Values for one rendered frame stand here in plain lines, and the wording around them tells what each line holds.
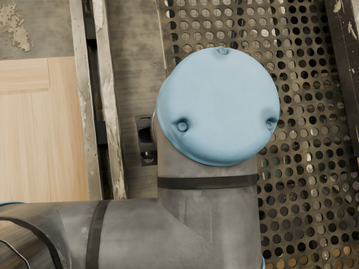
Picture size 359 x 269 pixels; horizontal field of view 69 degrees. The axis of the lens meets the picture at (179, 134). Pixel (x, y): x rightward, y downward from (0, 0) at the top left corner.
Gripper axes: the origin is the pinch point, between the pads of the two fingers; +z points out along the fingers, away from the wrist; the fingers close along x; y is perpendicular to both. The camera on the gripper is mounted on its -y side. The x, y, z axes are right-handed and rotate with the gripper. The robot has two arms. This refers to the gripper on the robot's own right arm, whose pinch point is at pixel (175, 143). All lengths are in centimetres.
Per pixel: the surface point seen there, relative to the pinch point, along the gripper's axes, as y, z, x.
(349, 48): -40.0, -2.2, -15.5
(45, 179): 23.7, 0.7, 3.6
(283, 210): -91, 128, 49
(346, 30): -40.0, -2.3, -19.7
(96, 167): 14.1, -4.9, 2.8
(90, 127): 14.5, -4.9, -3.9
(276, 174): -23.0, 5.9, 9.4
